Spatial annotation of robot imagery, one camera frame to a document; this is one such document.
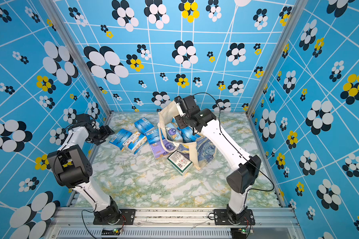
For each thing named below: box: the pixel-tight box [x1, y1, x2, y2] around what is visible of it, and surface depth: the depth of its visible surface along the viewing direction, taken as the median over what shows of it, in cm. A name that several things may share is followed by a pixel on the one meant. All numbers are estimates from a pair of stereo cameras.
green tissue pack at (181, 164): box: [167, 150, 194, 176], surface depth 89 cm
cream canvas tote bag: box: [157, 100, 218, 171], surface depth 86 cm
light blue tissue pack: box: [165, 122, 183, 143], surface depth 86 cm
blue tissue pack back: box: [134, 117, 156, 135], surface depth 107 cm
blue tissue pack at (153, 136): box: [144, 128, 161, 145], surface depth 100 cm
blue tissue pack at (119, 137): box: [108, 128, 133, 151], surface depth 98 cm
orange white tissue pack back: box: [121, 131, 148, 154], surface depth 98 cm
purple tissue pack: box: [149, 139, 177, 160], surface depth 95 cm
